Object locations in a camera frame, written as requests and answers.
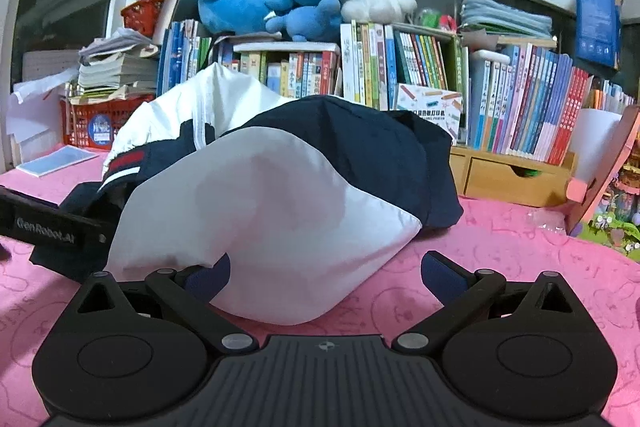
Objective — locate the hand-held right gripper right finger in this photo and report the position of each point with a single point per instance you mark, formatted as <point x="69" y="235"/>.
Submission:
<point x="442" y="277"/>

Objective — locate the pink wooden stand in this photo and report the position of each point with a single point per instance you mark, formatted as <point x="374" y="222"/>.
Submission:
<point x="627" y="132"/>

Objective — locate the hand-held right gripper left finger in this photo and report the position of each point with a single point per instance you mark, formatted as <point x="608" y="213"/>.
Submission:
<point x="207" y="279"/>

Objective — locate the row of tall thin books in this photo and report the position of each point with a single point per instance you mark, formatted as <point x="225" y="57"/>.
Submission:
<point x="177" y="57"/>

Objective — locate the blue whale plush toy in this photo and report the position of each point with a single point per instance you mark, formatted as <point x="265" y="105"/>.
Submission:
<point x="235" y="7"/>

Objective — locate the blue cardboard box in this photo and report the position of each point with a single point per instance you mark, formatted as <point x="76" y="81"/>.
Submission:
<point x="595" y="12"/>

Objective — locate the row of slim books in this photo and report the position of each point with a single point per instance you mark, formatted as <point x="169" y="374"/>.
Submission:
<point x="612" y="97"/>

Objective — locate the small blue plush toy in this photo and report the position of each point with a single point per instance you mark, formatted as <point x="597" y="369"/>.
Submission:
<point x="310" y="19"/>

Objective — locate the printed cardboard box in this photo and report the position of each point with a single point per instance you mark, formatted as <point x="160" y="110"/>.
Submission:
<point x="430" y="107"/>

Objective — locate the green and red toy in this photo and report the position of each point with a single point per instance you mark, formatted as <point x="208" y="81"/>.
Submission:
<point x="435" y="19"/>

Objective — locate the white shelf board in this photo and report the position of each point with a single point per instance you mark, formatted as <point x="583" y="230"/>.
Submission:
<point x="285" y="47"/>

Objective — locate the red plastic crate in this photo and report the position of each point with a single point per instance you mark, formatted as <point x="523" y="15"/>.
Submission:
<point x="87" y="122"/>

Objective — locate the row of blue and red books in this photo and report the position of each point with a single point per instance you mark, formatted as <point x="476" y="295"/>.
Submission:
<point x="530" y="107"/>

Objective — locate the leaning grey board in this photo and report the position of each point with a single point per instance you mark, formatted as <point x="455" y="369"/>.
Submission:
<point x="180" y="2"/>

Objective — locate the light blue booklet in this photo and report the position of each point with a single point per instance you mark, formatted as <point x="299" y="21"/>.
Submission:
<point x="55" y="161"/>

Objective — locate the red basket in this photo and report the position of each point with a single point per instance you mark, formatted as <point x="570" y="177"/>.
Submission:
<point x="142" y="14"/>

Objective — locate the clear plastic wrapper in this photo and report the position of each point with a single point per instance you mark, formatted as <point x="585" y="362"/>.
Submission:
<point x="547" y="219"/>

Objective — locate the row of green-spined books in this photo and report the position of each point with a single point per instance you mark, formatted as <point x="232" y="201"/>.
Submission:
<point x="370" y="62"/>

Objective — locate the stack of light blue folders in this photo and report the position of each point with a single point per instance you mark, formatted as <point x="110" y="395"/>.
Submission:
<point x="500" y="17"/>

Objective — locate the stack of workbooks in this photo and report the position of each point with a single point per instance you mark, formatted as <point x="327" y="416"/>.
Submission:
<point x="115" y="72"/>

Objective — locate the navy and white jacket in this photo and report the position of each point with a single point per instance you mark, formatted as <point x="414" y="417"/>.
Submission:
<point x="280" y="207"/>

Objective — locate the wooden drawer organizer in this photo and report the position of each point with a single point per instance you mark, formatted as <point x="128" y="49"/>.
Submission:
<point x="492" y="179"/>

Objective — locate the loose white papers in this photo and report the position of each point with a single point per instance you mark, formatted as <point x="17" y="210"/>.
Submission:
<point x="35" y="107"/>

